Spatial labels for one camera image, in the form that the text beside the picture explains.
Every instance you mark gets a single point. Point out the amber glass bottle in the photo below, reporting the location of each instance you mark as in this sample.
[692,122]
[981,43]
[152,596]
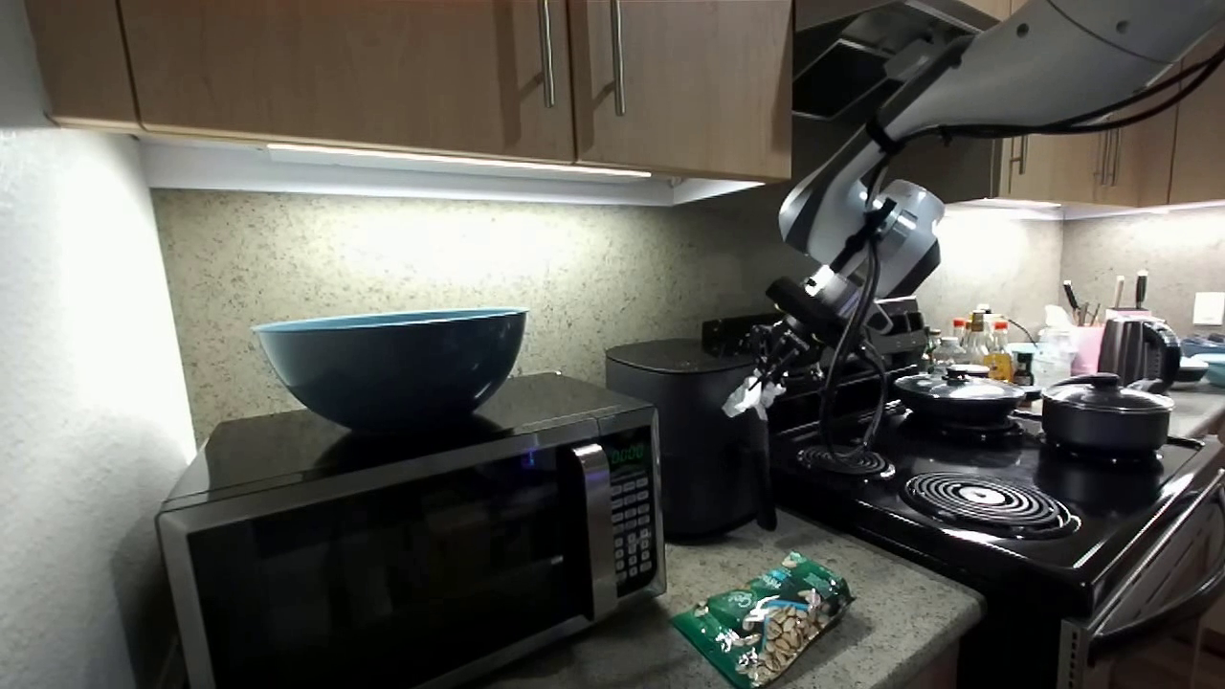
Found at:
[1006,355]

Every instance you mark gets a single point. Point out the wooden background wall cabinets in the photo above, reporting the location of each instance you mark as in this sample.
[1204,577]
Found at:
[1149,158]

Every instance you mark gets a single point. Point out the narrow wooden cabinet door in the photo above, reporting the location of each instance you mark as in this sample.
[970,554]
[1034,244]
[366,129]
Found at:
[77,59]

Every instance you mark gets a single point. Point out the black pot with lid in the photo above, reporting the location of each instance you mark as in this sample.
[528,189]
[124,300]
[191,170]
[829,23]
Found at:
[1108,415]

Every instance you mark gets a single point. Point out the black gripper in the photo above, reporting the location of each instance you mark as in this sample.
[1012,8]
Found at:
[816,334]

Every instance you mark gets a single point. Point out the black steel microwave oven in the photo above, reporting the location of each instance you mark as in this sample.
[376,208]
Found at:
[406,561]

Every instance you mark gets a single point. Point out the black frying pan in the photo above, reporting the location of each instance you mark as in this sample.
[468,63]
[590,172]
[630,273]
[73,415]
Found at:
[963,392]

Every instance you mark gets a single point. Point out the dark range hood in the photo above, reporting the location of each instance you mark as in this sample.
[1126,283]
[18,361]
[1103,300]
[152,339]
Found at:
[847,59]

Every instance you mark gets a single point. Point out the black air fryer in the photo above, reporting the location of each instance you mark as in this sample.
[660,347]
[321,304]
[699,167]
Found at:
[692,434]

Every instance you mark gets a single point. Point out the dark metallic kettle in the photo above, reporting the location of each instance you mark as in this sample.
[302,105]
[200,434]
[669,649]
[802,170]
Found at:
[1139,347]

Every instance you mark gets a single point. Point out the white wall outlet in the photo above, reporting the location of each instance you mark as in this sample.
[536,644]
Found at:
[1206,309]

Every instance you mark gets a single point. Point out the under cabinet light strip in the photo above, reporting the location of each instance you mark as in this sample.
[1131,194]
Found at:
[422,172]

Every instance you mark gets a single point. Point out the black electric stove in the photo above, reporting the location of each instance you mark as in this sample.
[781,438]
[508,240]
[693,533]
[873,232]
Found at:
[1021,522]

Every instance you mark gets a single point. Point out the pink container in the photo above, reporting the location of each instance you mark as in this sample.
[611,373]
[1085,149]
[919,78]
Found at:
[1088,351]

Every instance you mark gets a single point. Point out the green snack bag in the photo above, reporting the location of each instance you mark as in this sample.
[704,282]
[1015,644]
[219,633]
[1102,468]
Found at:
[766,619]

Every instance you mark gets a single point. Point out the dark blue bowl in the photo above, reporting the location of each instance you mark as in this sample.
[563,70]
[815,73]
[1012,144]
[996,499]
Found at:
[388,367]

